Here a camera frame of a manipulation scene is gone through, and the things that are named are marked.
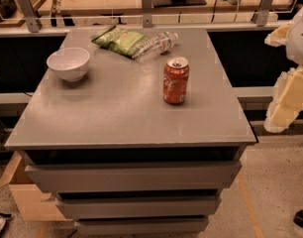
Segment grey drawer cabinet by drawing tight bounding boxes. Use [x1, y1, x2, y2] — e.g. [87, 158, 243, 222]
[7, 29, 255, 235]

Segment metal rail bracket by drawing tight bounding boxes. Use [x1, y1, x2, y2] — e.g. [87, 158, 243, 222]
[17, 0, 42, 33]
[252, 0, 273, 27]
[142, 0, 152, 28]

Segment left metal rail bracket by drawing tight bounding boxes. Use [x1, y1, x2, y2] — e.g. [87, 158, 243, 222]
[17, 0, 42, 33]

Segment green chip bag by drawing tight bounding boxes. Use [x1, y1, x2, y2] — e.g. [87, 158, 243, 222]
[90, 25, 149, 58]

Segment right metal rail bracket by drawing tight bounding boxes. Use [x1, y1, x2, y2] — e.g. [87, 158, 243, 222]
[252, 0, 273, 27]

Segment cardboard box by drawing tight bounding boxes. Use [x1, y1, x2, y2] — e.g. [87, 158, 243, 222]
[0, 152, 66, 221]

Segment black caster wheel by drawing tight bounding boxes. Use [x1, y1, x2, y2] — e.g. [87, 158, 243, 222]
[293, 210, 303, 228]

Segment red coke can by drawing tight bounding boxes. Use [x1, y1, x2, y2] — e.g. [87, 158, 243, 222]
[163, 57, 189, 104]

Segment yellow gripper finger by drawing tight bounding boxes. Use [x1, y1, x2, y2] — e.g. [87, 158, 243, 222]
[264, 21, 291, 47]
[263, 66, 303, 133]

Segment clear plastic water bottle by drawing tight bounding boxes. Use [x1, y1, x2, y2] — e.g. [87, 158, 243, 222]
[133, 32, 178, 62]

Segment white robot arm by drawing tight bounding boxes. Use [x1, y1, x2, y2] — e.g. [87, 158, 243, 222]
[263, 7, 303, 133]

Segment white ceramic bowl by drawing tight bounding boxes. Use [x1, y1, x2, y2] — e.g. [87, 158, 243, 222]
[47, 48, 90, 82]

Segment middle metal rail bracket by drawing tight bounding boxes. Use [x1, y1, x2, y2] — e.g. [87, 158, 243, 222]
[142, 0, 152, 28]

